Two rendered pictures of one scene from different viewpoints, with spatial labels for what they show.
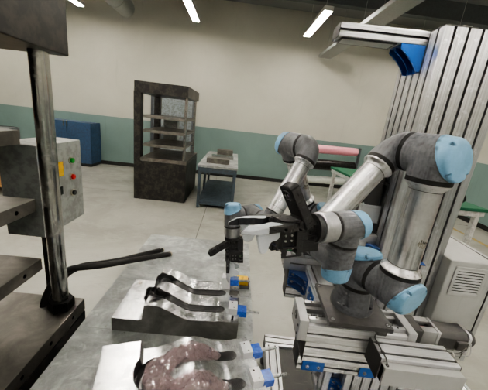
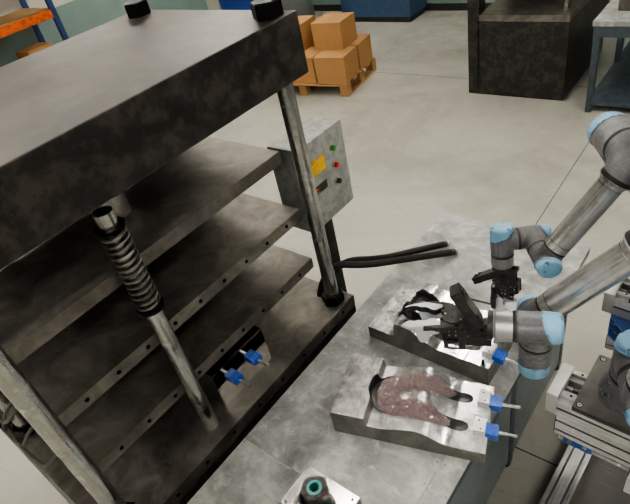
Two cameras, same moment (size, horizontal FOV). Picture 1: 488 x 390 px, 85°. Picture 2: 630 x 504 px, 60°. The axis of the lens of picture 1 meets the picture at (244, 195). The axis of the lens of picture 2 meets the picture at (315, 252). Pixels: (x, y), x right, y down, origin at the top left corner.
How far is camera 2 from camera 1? 0.99 m
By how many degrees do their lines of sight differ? 47
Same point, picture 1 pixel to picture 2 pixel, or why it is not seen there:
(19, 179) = (289, 181)
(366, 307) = not seen: outside the picture
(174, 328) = (424, 352)
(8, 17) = (255, 90)
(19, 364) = (302, 344)
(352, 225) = (528, 333)
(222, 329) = (472, 369)
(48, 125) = (299, 147)
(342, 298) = (605, 386)
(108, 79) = not seen: outside the picture
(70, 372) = (333, 364)
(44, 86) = (291, 113)
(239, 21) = not seen: outside the picture
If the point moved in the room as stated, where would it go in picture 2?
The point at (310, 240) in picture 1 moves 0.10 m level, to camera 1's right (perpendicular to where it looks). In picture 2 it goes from (480, 336) to (521, 353)
